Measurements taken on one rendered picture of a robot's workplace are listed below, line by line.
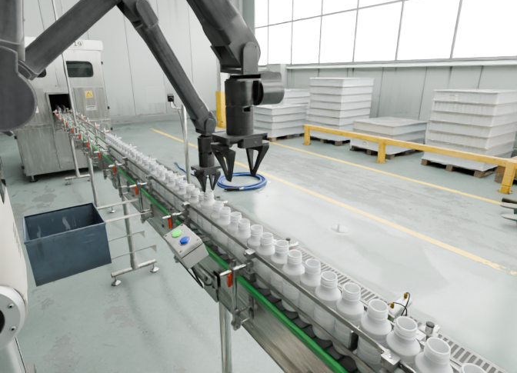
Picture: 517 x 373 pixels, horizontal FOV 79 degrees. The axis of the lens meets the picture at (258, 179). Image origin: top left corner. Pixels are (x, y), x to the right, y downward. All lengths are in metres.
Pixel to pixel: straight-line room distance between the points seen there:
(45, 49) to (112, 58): 10.67
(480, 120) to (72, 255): 5.75
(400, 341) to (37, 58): 1.00
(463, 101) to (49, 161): 6.70
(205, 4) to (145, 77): 11.29
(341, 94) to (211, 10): 6.96
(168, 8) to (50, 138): 7.62
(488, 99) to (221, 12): 5.69
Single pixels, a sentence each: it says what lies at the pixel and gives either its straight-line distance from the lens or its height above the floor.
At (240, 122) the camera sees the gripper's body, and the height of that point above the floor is 1.52.
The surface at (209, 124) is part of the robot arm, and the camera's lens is 1.09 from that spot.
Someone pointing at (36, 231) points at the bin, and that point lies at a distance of 1.95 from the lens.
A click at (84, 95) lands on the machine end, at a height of 1.28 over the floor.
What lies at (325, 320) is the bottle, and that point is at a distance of 0.82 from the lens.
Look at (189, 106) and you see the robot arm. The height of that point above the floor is 1.51.
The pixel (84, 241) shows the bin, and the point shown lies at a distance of 1.67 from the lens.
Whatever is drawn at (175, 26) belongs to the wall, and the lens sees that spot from 12.39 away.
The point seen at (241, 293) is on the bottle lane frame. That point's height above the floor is 0.95.
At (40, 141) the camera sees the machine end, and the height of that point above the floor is 0.63.
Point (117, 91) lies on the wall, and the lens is 11.62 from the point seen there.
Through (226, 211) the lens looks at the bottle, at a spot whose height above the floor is 1.16.
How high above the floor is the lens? 1.61
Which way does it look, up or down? 18 degrees down
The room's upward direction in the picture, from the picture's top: straight up
